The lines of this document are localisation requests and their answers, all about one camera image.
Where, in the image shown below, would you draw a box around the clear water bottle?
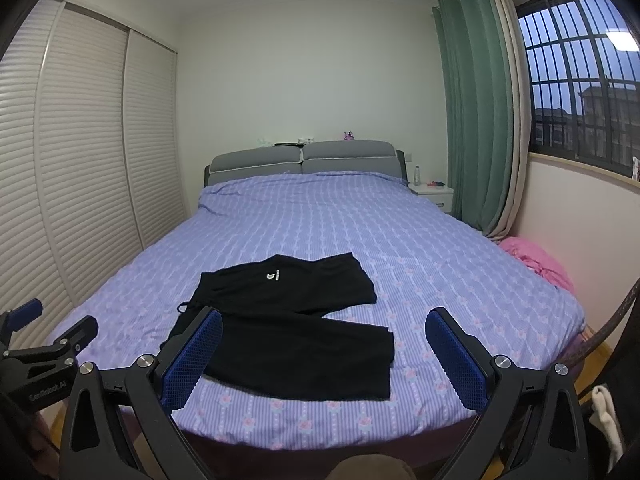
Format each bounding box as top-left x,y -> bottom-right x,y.
413,165 -> 421,186

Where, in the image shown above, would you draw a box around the beige curtain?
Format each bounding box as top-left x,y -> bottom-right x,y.
488,0 -> 533,242

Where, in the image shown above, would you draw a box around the white louvered wardrobe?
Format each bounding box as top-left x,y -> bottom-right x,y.
1,0 -> 186,348

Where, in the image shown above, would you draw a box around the barred window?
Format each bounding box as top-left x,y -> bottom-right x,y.
516,0 -> 639,179

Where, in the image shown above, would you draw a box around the white nightstand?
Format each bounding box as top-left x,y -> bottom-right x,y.
409,183 -> 454,214

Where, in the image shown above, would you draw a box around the grey padded headboard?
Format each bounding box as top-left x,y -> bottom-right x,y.
204,140 -> 408,188

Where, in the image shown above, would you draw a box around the purple floral bed sheet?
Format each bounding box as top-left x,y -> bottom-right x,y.
64,171 -> 585,451

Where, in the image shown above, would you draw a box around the green curtain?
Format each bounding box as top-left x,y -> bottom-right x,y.
433,0 -> 512,237

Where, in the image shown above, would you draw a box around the black pants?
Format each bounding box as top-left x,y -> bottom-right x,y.
169,252 -> 395,401

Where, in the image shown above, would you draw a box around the pink blanket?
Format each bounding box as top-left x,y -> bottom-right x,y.
498,236 -> 575,295

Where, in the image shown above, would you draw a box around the white cloth at right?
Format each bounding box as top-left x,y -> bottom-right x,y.
589,385 -> 626,469

